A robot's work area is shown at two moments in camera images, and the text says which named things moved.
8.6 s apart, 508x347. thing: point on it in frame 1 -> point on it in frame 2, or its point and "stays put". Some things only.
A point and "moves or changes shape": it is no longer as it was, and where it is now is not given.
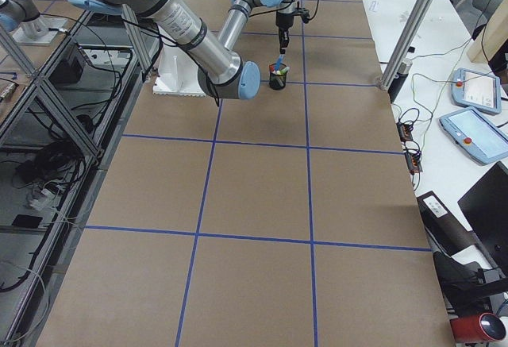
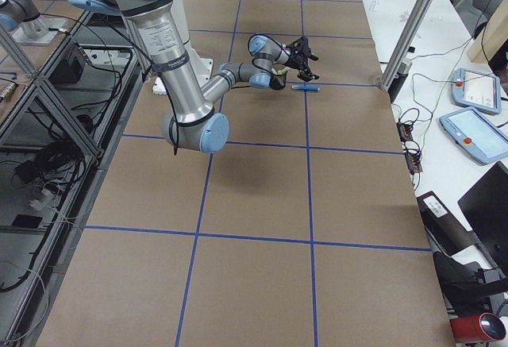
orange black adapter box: x=405 y=131 stays put
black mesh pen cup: x=278 y=75 stays put
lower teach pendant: x=470 y=132 stays put
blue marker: x=277 y=64 moves or changes shape
